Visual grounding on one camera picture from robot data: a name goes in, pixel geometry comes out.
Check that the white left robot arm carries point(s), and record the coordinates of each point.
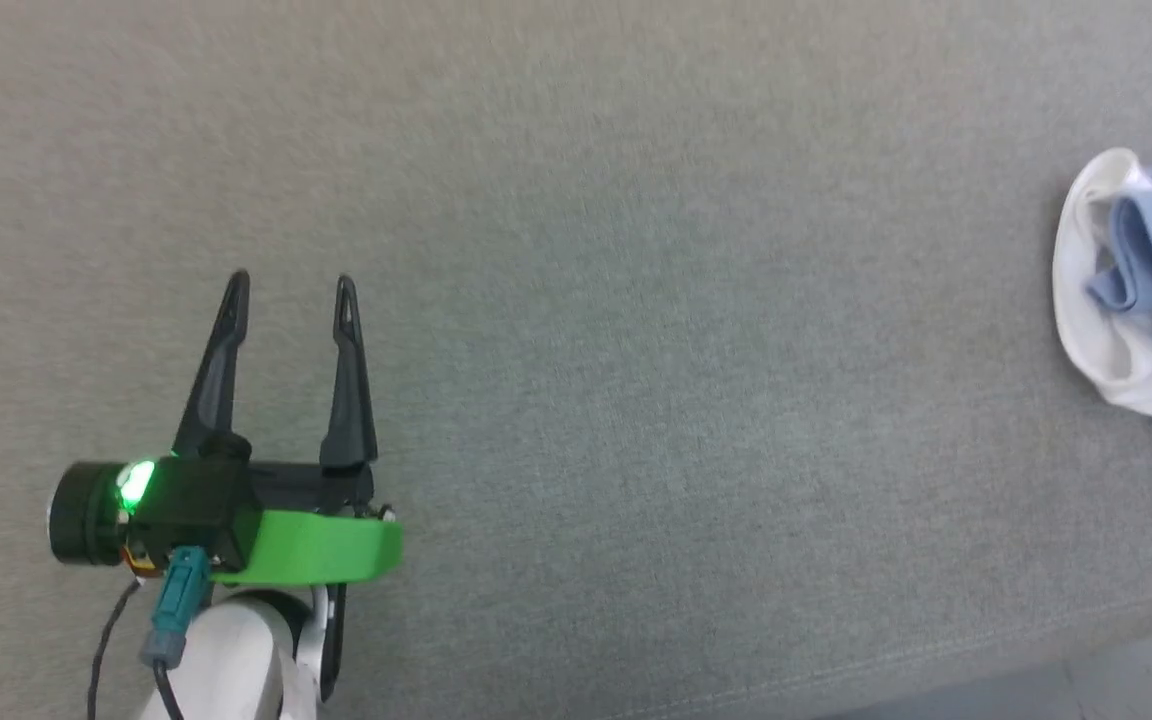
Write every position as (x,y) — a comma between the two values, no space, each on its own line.
(236,660)

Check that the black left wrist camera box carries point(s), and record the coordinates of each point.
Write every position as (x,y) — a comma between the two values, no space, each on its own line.
(191,510)

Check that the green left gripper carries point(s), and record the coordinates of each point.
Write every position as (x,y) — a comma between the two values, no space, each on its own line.
(326,545)

